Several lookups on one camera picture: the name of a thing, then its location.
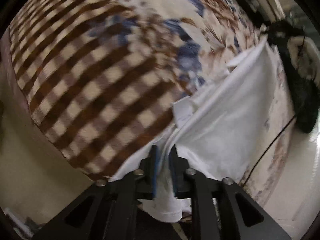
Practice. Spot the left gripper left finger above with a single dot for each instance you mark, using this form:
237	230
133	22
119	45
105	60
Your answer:
106	210

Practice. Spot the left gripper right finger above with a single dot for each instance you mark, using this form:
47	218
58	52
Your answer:
220	209

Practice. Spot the white t-shirt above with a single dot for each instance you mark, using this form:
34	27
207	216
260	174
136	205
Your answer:
224	127

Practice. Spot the floral checked fleece blanket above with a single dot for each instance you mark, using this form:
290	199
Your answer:
98	78

